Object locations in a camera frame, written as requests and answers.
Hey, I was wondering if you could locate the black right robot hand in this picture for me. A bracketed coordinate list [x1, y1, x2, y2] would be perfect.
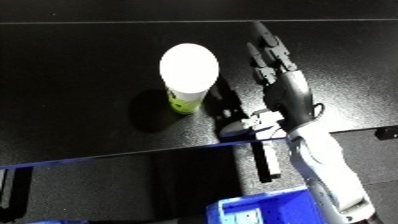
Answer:
[218, 21, 327, 138]

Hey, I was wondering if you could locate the white paper cup green band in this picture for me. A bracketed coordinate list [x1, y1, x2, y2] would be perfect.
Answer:
[158, 42, 223, 116]

